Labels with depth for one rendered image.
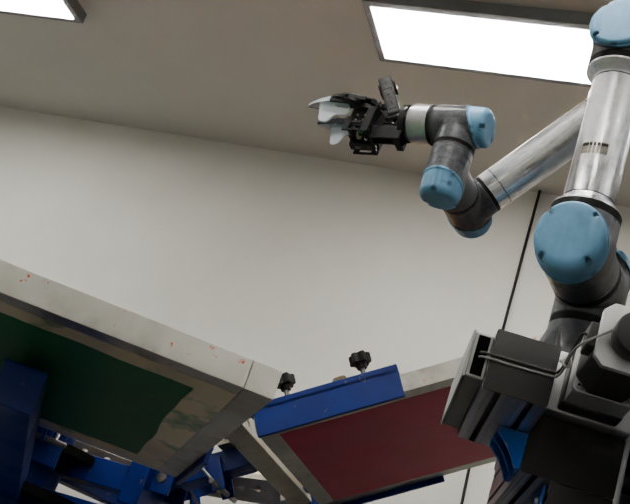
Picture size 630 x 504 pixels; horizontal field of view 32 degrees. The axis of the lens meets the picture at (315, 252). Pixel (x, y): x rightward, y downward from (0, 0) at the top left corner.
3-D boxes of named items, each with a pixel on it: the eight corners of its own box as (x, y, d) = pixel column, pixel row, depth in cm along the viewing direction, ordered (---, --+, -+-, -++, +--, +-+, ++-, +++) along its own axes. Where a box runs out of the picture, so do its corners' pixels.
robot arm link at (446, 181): (470, 223, 198) (485, 171, 202) (452, 190, 189) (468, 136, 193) (429, 219, 202) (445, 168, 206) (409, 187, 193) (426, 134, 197)
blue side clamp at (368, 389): (408, 404, 219) (400, 372, 222) (404, 395, 214) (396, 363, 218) (264, 444, 222) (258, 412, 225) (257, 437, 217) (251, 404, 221)
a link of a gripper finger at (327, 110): (297, 113, 209) (342, 121, 206) (308, 90, 212) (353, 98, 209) (300, 124, 211) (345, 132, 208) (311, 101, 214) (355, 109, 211)
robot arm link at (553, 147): (651, 68, 212) (441, 216, 214) (642, 31, 203) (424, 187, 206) (690, 103, 205) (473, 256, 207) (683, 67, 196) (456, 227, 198)
